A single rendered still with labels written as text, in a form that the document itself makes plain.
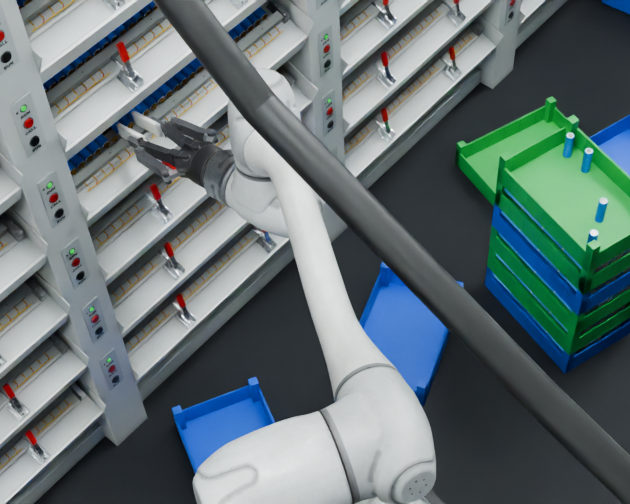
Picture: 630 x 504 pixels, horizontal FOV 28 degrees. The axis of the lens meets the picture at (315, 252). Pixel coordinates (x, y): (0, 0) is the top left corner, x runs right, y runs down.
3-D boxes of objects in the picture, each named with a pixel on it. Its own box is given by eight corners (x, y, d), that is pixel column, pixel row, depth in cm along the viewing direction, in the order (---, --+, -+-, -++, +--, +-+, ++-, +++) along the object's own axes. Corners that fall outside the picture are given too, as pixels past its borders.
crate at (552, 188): (663, 228, 260) (670, 204, 253) (587, 273, 254) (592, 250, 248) (569, 138, 275) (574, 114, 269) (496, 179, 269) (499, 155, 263)
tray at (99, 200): (303, 47, 255) (314, 22, 246) (84, 231, 229) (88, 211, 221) (233, -20, 257) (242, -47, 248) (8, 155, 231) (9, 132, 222)
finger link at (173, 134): (193, 149, 217) (200, 145, 218) (158, 120, 224) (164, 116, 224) (198, 165, 220) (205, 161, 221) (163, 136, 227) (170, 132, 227)
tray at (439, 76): (490, 54, 330) (510, 27, 318) (341, 193, 305) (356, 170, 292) (434, 2, 332) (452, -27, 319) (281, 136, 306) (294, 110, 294)
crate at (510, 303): (632, 331, 292) (637, 312, 286) (564, 374, 286) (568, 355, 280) (549, 246, 308) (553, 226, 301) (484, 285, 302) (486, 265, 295)
